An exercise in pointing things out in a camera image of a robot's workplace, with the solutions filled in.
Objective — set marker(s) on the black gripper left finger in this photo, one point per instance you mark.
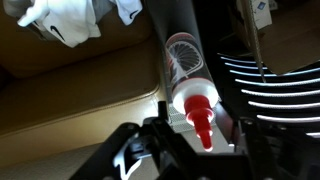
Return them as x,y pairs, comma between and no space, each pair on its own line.
162,110

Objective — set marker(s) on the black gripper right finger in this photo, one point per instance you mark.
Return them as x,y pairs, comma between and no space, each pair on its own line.
251,136

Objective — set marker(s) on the white bottle with red cap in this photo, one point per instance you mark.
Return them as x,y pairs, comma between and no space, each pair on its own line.
186,66

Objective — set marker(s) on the brown cardboard box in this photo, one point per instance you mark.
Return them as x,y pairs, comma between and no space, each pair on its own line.
290,43

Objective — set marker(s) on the black mesh office chair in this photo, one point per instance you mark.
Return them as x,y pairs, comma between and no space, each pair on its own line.
173,16

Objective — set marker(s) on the small white carton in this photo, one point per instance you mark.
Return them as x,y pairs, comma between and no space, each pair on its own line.
261,13

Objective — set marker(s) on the white cloth with black logo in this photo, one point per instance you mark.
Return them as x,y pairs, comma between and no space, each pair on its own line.
73,23

